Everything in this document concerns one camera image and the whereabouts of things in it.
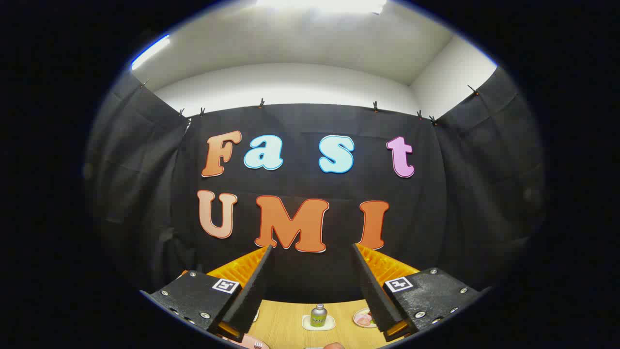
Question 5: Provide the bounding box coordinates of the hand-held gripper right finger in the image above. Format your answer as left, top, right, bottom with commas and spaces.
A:
351, 243, 485, 342

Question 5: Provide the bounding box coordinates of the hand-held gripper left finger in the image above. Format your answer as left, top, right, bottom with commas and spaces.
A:
139, 245, 274, 342

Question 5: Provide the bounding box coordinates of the white oval food plate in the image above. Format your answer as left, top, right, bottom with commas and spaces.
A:
353, 308, 378, 329

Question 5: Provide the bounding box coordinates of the round pink plate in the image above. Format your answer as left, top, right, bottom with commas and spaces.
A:
220, 332, 272, 349

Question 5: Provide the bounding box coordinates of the white coaster dish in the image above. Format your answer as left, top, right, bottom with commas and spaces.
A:
302, 314, 336, 332

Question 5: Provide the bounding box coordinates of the row of black cloth clips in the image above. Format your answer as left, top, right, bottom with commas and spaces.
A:
140, 80, 480, 126

